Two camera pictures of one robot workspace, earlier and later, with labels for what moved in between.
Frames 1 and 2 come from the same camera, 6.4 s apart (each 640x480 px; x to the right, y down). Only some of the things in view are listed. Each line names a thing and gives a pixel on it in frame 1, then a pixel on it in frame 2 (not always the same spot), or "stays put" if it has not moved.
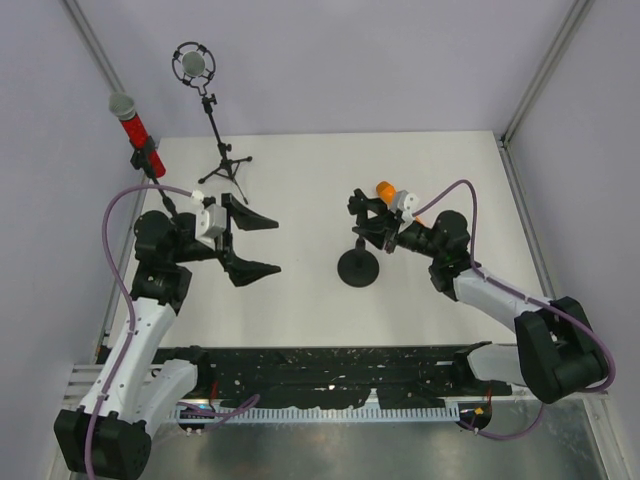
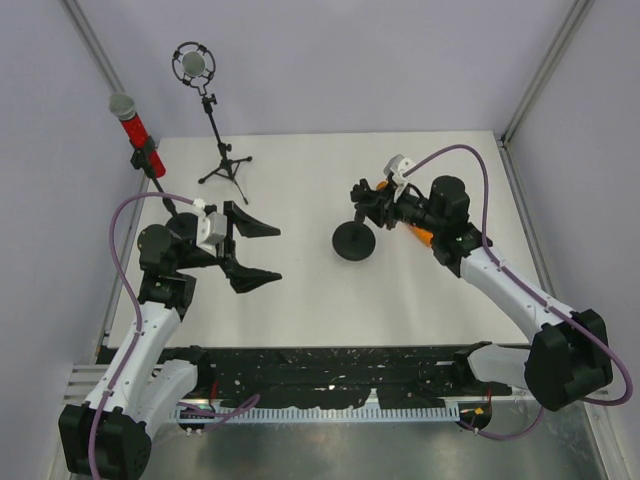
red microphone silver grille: [122, 107] stays put
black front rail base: [254, 378] stays put
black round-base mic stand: [361, 267] → [355, 240]
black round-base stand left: [140, 161] stays put
